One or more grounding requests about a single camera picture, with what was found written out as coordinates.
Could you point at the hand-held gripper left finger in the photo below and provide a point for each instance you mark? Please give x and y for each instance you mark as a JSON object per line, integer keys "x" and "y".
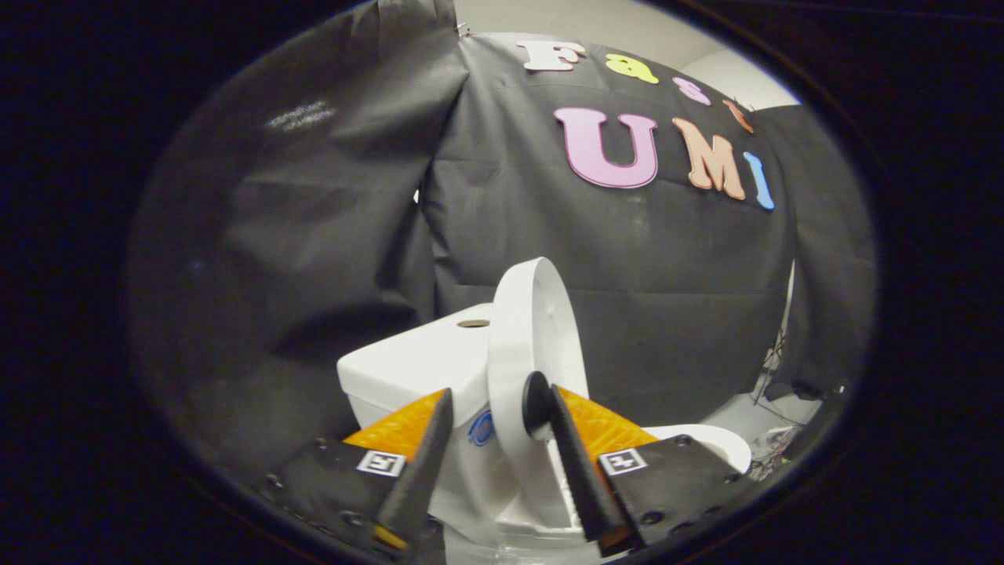
{"x": 423, "y": 479}

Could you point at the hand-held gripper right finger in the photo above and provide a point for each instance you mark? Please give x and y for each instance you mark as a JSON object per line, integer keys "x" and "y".
{"x": 584, "y": 479}

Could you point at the white toilet lid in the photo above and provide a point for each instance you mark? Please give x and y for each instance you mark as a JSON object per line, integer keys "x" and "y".
{"x": 533, "y": 314}

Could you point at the white toilet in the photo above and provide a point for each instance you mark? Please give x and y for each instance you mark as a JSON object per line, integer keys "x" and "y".
{"x": 408, "y": 369}

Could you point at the white toilet seat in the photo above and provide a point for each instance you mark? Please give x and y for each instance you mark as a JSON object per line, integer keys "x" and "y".
{"x": 722, "y": 447}

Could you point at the black backdrop cloth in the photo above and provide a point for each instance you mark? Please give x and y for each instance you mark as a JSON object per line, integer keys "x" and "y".
{"x": 667, "y": 298}

